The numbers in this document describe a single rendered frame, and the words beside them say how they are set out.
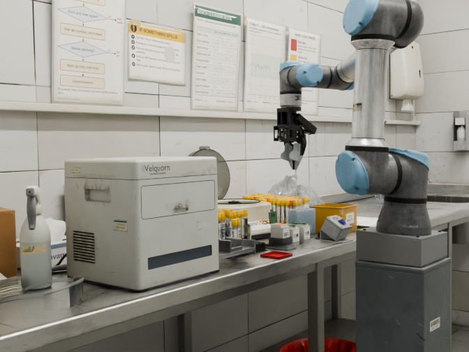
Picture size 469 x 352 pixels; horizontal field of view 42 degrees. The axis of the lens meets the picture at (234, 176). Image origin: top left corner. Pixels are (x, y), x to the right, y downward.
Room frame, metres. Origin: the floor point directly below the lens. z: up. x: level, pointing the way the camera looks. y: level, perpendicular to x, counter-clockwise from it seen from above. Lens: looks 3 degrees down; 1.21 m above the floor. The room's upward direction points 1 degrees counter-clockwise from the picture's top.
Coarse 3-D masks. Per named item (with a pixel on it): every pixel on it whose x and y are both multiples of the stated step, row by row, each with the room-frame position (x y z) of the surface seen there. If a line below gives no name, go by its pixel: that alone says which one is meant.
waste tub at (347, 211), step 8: (320, 208) 2.19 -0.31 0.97; (328, 208) 2.17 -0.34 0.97; (336, 208) 2.15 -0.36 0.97; (344, 208) 2.15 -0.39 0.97; (352, 208) 2.21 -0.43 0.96; (320, 216) 2.19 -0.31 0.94; (328, 216) 2.17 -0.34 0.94; (344, 216) 2.15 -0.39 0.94; (352, 216) 2.21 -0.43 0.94; (320, 224) 2.19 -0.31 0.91; (352, 224) 2.21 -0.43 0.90; (352, 232) 2.21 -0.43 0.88
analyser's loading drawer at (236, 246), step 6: (222, 240) 1.64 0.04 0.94; (228, 240) 1.63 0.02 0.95; (234, 240) 1.67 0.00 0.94; (240, 240) 1.66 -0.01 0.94; (246, 240) 1.71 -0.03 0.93; (252, 240) 1.70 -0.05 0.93; (222, 246) 1.64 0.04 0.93; (228, 246) 1.63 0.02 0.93; (234, 246) 1.67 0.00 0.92; (240, 246) 1.65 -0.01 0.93; (246, 246) 1.71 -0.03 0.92; (252, 246) 1.70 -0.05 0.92; (222, 252) 1.62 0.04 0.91; (228, 252) 1.62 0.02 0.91; (234, 252) 1.63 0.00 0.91; (240, 252) 1.65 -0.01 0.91; (246, 252) 1.67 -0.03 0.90; (252, 252) 1.70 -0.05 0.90; (222, 258) 1.59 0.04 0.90
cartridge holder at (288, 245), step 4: (272, 240) 1.89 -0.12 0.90; (276, 240) 1.88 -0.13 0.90; (280, 240) 1.87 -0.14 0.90; (284, 240) 1.87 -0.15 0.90; (288, 240) 1.89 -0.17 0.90; (268, 244) 1.90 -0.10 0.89; (272, 244) 1.89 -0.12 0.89; (276, 244) 1.88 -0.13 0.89; (280, 244) 1.87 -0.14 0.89; (284, 244) 1.87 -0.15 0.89; (288, 244) 1.88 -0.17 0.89; (292, 244) 1.88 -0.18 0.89; (296, 244) 1.89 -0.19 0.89; (268, 248) 1.90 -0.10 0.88; (272, 248) 1.89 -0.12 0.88; (276, 248) 1.88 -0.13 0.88; (280, 248) 1.87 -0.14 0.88; (284, 248) 1.86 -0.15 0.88; (288, 248) 1.86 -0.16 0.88; (292, 248) 1.88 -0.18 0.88
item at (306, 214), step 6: (288, 210) 2.09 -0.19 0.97; (294, 210) 2.07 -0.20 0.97; (300, 210) 2.08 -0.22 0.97; (306, 210) 2.10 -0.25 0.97; (312, 210) 2.12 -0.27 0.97; (288, 216) 2.09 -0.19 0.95; (294, 216) 2.07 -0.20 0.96; (300, 216) 2.08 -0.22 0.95; (306, 216) 2.10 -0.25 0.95; (312, 216) 2.12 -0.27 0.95; (288, 222) 2.09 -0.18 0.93; (312, 222) 2.12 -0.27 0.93; (312, 228) 2.12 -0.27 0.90; (312, 234) 2.12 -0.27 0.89
